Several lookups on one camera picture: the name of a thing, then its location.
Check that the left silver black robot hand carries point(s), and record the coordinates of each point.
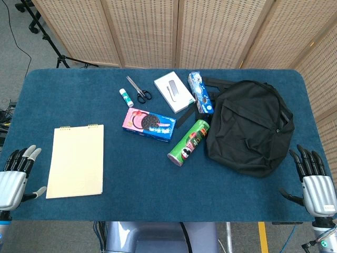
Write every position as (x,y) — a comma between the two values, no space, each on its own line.
(11,184)

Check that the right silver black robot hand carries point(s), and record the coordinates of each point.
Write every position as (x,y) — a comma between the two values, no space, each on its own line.
(316,189)

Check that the beige notepad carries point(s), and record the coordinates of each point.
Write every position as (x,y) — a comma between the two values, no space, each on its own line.
(76,162)

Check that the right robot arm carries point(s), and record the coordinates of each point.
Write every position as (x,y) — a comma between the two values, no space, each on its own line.
(325,234)

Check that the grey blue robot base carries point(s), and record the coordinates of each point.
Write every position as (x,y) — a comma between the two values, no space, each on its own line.
(160,237)

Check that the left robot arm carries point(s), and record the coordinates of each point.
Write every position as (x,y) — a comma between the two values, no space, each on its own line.
(4,222)

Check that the black backpack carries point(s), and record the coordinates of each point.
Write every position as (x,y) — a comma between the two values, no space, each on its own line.
(250,126)

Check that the green Pringles can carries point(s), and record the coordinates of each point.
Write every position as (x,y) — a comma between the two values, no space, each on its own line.
(188,143)

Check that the blue table mat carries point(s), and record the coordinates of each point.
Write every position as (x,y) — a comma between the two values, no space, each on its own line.
(147,171)

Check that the white green glue stick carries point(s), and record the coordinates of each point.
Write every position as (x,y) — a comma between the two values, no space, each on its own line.
(126,97)

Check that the pink blue Oreo box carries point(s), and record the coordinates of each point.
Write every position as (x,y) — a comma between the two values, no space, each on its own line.
(148,125)

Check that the black tripod stand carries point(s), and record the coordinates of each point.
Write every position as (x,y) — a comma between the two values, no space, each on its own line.
(50,39)

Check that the blue Oreo cookie sleeve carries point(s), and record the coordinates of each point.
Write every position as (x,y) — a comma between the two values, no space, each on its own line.
(200,93)

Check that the black office chair base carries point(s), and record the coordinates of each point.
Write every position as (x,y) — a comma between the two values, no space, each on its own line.
(27,13)

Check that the white product box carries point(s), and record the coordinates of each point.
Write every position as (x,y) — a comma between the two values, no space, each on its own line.
(173,91)

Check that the wooden woven folding screen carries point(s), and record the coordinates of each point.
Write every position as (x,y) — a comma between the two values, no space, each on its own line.
(184,31)

